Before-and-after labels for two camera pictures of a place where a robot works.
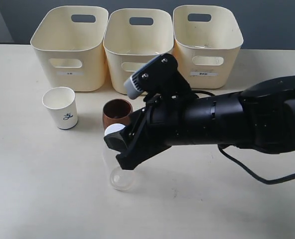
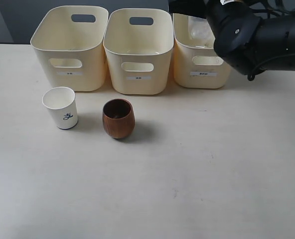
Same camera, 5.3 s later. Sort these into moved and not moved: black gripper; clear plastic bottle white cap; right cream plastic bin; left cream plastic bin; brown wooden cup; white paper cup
Moved: black gripper; clear plastic bottle white cap
Not moved: left cream plastic bin; right cream plastic bin; white paper cup; brown wooden cup
